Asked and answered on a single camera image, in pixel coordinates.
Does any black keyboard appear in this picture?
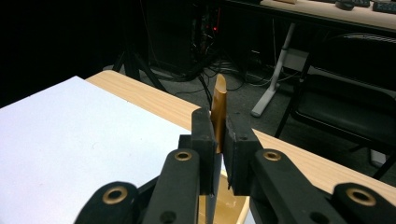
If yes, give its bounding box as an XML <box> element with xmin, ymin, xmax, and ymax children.
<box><xmin>372</xmin><ymin>0</ymin><xmax>396</xmax><ymax>15</ymax></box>
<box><xmin>335</xmin><ymin>0</ymin><xmax>372</xmax><ymax>11</ymax></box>

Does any black pen with gold end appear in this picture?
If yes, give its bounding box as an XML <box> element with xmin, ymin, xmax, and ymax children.
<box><xmin>205</xmin><ymin>73</ymin><xmax>229</xmax><ymax>224</ymax></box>

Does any black metal stand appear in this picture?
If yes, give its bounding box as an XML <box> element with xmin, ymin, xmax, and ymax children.
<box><xmin>111</xmin><ymin>45</ymin><xmax>167</xmax><ymax>92</ymax></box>

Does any black computer tower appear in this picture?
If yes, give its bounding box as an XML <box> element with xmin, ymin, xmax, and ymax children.
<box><xmin>145</xmin><ymin>0</ymin><xmax>220</xmax><ymax>77</ymax></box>

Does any black folding chair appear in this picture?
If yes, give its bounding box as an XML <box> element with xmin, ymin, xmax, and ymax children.
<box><xmin>274</xmin><ymin>32</ymin><xmax>396</xmax><ymax>182</ymax></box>

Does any bundle of floor cables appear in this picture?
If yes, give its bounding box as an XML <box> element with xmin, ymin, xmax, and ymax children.
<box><xmin>148</xmin><ymin>50</ymin><xmax>283</xmax><ymax>96</ymax></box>

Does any wooden table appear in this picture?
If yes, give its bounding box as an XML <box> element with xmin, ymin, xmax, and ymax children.
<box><xmin>85</xmin><ymin>69</ymin><xmax>396</xmax><ymax>209</ymax></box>

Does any white desk leg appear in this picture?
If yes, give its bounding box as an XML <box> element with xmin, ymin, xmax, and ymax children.
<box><xmin>249</xmin><ymin>21</ymin><xmax>297</xmax><ymax>119</ymax></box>

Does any white board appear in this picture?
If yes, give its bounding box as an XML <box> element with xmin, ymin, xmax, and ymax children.
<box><xmin>0</xmin><ymin>76</ymin><xmax>226</xmax><ymax>224</ymax></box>

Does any light wooden desk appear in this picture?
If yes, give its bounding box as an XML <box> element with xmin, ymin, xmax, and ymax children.
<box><xmin>218</xmin><ymin>0</ymin><xmax>396</xmax><ymax>35</ymax></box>

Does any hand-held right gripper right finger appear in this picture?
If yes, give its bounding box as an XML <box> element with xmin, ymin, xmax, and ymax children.
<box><xmin>223</xmin><ymin>113</ymin><xmax>341</xmax><ymax>224</ymax></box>

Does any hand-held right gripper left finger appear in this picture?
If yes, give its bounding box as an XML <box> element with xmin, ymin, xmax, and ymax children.
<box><xmin>141</xmin><ymin>106</ymin><xmax>219</xmax><ymax>224</ymax></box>

